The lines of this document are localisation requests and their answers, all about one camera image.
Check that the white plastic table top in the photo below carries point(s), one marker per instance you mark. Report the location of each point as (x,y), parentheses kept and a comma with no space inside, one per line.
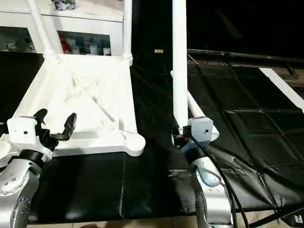
(95,95)

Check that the white plastic table leg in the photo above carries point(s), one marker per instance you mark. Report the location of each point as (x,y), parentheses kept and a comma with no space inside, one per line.
(127,28)
(197,109)
(40,28)
(179,57)

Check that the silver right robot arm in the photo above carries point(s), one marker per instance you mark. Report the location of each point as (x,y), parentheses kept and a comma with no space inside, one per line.
(209,185)

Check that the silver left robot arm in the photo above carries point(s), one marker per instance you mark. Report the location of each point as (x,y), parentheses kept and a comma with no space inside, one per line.
(14,190)

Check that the black work mat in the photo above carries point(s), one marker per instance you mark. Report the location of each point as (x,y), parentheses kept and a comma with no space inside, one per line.
(237,142)

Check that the red bottle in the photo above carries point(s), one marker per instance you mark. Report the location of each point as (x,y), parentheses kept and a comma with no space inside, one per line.
(64,45)

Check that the small white cup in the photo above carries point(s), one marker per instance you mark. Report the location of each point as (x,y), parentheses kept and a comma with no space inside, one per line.
(107,51)

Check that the small tan box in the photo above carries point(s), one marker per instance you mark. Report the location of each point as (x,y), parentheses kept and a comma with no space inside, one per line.
(158,51)

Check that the white glass-door cabinet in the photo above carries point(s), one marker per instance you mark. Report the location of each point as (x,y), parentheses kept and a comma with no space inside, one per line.
(71,21)

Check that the white flat strip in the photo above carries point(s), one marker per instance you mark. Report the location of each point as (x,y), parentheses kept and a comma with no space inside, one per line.
(285,85)

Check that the grey crumpled object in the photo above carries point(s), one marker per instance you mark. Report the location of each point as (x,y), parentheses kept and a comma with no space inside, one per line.
(64,4)

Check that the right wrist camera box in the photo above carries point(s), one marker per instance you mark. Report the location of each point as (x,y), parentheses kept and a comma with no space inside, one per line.
(201,128)

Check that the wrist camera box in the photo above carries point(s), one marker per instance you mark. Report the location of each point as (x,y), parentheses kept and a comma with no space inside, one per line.
(23,130)
(201,128)

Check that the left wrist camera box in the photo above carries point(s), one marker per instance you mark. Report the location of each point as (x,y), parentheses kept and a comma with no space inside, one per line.
(23,130)

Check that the dark long rail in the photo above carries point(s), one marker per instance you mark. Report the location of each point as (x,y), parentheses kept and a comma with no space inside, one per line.
(247,53)

